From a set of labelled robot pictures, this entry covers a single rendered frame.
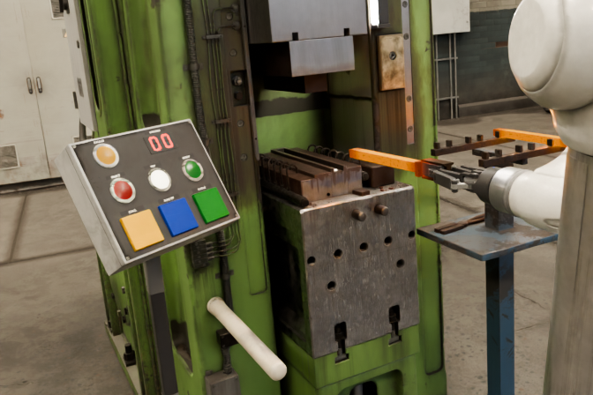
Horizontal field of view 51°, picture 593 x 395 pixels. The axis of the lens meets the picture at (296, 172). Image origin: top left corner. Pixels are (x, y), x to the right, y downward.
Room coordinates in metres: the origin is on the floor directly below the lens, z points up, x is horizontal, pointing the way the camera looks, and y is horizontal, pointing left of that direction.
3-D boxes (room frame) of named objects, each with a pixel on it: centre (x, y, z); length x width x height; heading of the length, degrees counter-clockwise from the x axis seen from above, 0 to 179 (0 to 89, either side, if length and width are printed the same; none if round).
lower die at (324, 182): (1.93, -0.01, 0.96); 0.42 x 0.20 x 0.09; 25
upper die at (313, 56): (1.93, -0.01, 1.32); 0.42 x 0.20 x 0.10; 25
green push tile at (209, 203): (1.42, 0.21, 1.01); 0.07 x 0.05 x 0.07; 140
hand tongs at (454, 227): (1.94, -0.67, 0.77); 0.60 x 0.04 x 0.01; 122
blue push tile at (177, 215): (1.34, 0.27, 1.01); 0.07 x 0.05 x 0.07; 140
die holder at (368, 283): (1.96, -0.06, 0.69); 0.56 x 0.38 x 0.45; 25
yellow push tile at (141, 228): (1.26, 0.34, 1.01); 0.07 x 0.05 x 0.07; 140
